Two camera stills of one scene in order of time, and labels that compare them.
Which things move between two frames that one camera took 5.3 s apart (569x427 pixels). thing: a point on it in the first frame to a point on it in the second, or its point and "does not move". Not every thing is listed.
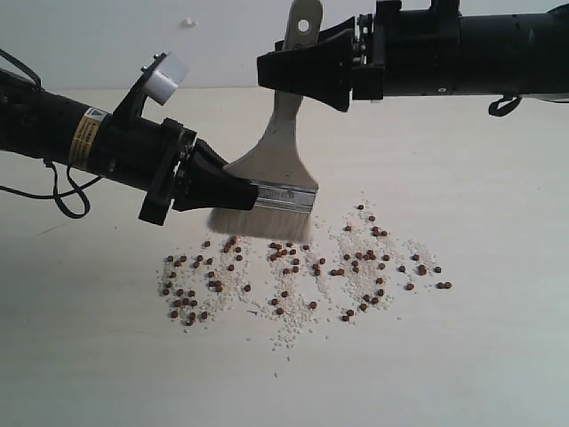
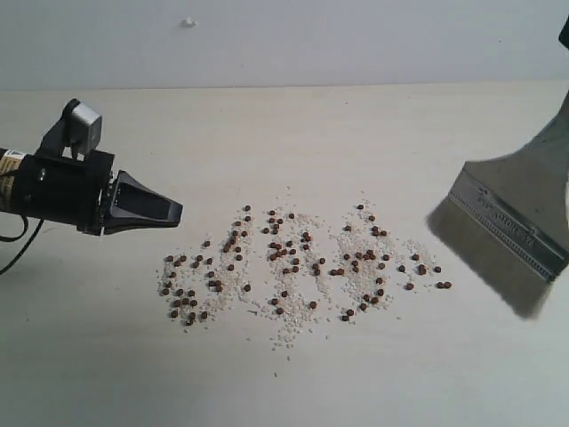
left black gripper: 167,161 to 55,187
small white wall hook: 188,23 does not move
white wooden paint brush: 276,164 to 508,213
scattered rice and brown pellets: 349,268 does not move
